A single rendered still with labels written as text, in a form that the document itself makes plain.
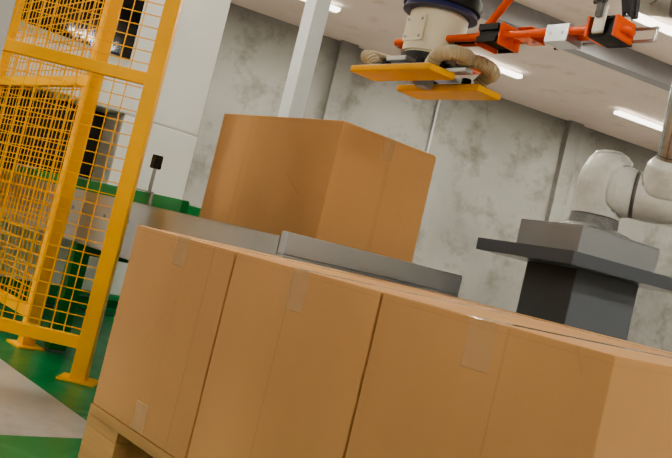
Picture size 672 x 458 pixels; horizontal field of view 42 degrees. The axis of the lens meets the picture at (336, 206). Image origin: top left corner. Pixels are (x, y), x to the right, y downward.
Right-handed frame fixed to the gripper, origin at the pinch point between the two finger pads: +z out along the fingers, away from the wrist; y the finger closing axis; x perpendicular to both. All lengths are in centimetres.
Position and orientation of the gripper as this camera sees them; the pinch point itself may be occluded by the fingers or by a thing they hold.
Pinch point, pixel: (610, 28)
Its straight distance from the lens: 218.1
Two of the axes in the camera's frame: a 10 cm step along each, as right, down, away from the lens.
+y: -7.7, -2.2, -6.0
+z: -2.4, 9.7, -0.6
